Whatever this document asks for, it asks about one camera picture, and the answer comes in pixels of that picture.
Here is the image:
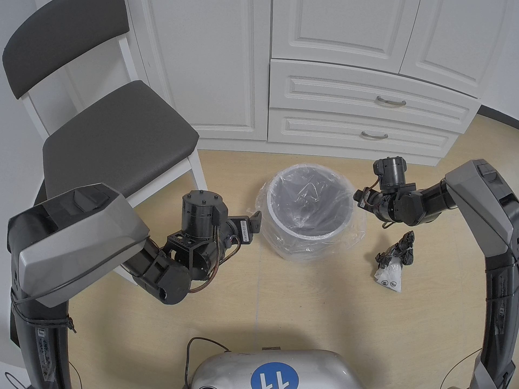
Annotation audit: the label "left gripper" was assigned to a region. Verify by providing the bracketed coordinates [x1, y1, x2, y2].
[227, 210, 264, 245]

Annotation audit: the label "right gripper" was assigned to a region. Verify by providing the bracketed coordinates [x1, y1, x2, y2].
[353, 189, 382, 218]

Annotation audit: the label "clear plastic bag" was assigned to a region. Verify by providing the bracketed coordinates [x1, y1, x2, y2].
[255, 162, 367, 263]

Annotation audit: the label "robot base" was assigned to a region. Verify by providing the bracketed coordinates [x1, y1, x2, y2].
[191, 346, 365, 389]

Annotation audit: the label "pale grey trash bin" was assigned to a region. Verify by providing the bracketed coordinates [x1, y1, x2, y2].
[265, 165, 354, 260]

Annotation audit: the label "crumpled black plastic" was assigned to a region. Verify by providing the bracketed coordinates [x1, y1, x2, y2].
[374, 230, 417, 270]

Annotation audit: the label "white chair grey cushions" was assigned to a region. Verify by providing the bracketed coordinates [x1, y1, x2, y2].
[2, 0, 209, 287]

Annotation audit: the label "white wardrobe with drawers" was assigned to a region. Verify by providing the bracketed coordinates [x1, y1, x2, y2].
[32, 0, 511, 168]

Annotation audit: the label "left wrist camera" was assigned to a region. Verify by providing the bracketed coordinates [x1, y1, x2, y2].
[211, 196, 228, 227]

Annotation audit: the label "black cable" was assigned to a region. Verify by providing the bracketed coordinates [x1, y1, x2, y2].
[441, 347, 485, 388]
[184, 337, 232, 387]

